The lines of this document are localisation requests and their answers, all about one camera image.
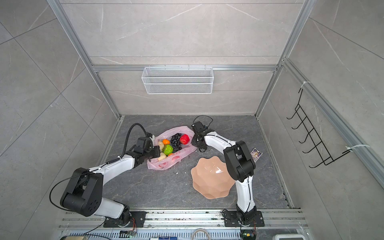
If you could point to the black wire hook rack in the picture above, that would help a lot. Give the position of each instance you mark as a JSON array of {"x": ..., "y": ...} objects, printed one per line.
[{"x": 313, "y": 136}]

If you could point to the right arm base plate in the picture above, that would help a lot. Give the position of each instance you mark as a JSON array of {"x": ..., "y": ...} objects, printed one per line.
[{"x": 239, "y": 219}]

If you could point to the pink scalloped plate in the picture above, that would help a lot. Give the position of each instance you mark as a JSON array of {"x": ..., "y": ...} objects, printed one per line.
[{"x": 211, "y": 178}]

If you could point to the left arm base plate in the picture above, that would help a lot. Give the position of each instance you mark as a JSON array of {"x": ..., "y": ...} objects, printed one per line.
[{"x": 127, "y": 220}]

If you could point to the orange fake fruit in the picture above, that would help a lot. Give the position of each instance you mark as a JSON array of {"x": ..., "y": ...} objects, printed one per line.
[{"x": 166, "y": 142}]

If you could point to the dark fake grape bunch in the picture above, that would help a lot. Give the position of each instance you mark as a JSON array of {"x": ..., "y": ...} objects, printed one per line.
[{"x": 175, "y": 142}]

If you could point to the white wire mesh basket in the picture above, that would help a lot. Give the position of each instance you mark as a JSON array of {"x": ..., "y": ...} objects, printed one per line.
[{"x": 178, "y": 80}]

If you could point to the red fake strawberry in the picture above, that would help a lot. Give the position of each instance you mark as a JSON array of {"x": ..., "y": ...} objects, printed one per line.
[{"x": 184, "y": 139}]

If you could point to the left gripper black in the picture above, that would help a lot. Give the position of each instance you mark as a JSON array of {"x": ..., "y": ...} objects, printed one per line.
[{"x": 157, "y": 151}]

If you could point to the small printed card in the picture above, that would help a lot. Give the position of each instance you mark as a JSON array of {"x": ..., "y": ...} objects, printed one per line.
[{"x": 255, "y": 154}]

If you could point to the beige fake fruit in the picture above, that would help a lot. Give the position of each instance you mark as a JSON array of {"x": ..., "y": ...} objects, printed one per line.
[
  {"x": 162, "y": 157},
  {"x": 161, "y": 146}
]

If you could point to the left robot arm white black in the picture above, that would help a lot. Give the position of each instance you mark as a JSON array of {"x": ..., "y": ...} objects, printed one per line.
[{"x": 84, "y": 192}]

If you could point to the green fake fruit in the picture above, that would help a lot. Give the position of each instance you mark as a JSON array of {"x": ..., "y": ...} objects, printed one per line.
[{"x": 168, "y": 150}]

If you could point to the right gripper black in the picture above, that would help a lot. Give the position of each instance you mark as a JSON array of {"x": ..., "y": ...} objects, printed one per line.
[{"x": 194, "y": 143}]

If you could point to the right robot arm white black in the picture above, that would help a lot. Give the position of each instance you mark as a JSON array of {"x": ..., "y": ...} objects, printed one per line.
[{"x": 240, "y": 166}]

